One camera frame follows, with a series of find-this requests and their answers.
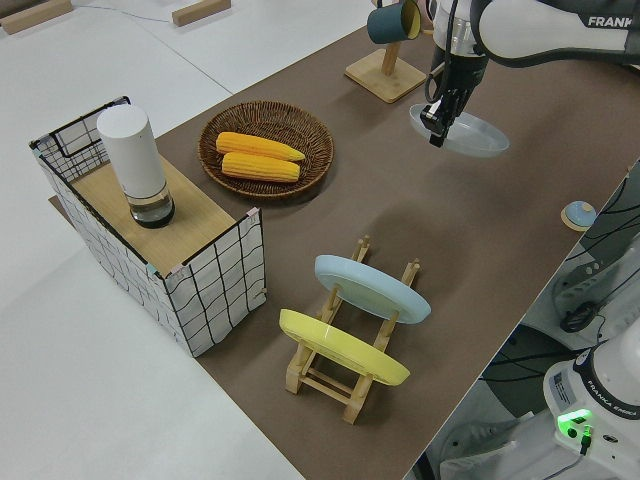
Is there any brown wicker basket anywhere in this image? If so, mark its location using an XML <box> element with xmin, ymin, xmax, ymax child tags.
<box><xmin>198</xmin><ymin>101</ymin><xmax>335</xmax><ymax>200</ymax></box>

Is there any yellow plate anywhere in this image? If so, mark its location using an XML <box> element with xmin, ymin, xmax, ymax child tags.
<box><xmin>278</xmin><ymin>308</ymin><xmax>412</xmax><ymax>387</ymax></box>

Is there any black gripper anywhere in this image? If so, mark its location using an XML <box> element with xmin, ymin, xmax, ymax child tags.
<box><xmin>431</xmin><ymin>47</ymin><xmax>490</xmax><ymax>132</ymax></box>

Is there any black base plug cable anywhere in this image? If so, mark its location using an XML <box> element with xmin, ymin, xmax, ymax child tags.
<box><xmin>574</xmin><ymin>423</ymin><xmax>597</xmax><ymax>458</ymax></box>

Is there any white cylinder bottle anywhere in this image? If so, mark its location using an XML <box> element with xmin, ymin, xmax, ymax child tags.
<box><xmin>96</xmin><ymin>103</ymin><xmax>177</xmax><ymax>231</ymax></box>

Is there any black wire basket grid fabric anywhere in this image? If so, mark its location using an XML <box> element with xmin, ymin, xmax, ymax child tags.
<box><xmin>28</xmin><ymin>95</ymin><xmax>265</xmax><ymax>359</ymax></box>

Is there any wooden block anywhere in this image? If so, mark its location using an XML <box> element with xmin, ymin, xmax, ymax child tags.
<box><xmin>171</xmin><ymin>0</ymin><xmax>232</xmax><ymax>28</ymax></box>
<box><xmin>0</xmin><ymin>0</ymin><xmax>74</xmax><ymax>36</ymax></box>

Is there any light blue plate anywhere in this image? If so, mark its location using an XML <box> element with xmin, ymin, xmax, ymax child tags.
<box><xmin>313</xmin><ymin>253</ymin><xmax>433</xmax><ymax>325</ymax></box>

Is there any wooden plate rack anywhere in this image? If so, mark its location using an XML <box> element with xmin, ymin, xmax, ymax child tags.
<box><xmin>284</xmin><ymin>234</ymin><xmax>422</xmax><ymax>426</ymax></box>

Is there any gray ceramic plate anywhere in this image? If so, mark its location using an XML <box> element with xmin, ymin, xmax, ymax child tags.
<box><xmin>408</xmin><ymin>102</ymin><xmax>511</xmax><ymax>160</ymax></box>

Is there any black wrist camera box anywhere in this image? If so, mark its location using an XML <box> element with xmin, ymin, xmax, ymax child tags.
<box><xmin>419</xmin><ymin>102</ymin><xmax>449</xmax><ymax>149</ymax></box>

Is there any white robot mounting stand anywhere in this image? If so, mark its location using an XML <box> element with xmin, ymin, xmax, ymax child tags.
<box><xmin>409</xmin><ymin>159</ymin><xmax>640</xmax><ymax>480</ymax></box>

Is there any yellow corn cob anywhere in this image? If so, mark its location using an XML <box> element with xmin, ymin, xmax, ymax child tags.
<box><xmin>220</xmin><ymin>151</ymin><xmax>302</xmax><ymax>184</ymax></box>
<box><xmin>215</xmin><ymin>130</ymin><xmax>307</xmax><ymax>163</ymax></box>

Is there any brown table mat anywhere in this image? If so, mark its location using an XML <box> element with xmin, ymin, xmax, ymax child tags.
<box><xmin>47</xmin><ymin>19</ymin><xmax>640</xmax><ymax>480</ymax></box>

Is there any wooden mug tree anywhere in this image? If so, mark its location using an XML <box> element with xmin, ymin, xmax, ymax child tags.
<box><xmin>343</xmin><ymin>0</ymin><xmax>436</xmax><ymax>105</ymax></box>

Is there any black round cable connector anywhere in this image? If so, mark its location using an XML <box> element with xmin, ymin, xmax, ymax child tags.
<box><xmin>559</xmin><ymin>302</ymin><xmax>599</xmax><ymax>334</ymax></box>

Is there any wooden shelf board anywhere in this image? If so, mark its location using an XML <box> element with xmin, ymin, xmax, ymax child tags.
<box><xmin>69</xmin><ymin>158</ymin><xmax>237</xmax><ymax>277</ymax></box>

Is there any blue bell wooden base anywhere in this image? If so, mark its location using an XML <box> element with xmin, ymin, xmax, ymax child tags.
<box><xmin>559</xmin><ymin>199</ymin><xmax>597</xmax><ymax>232</ymax></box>

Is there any teal mug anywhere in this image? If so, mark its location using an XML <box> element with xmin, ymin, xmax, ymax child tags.
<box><xmin>366</xmin><ymin>0</ymin><xmax>424</xmax><ymax>45</ymax></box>

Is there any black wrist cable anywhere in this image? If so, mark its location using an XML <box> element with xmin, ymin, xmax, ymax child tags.
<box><xmin>423</xmin><ymin>0</ymin><xmax>462</xmax><ymax>105</ymax></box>

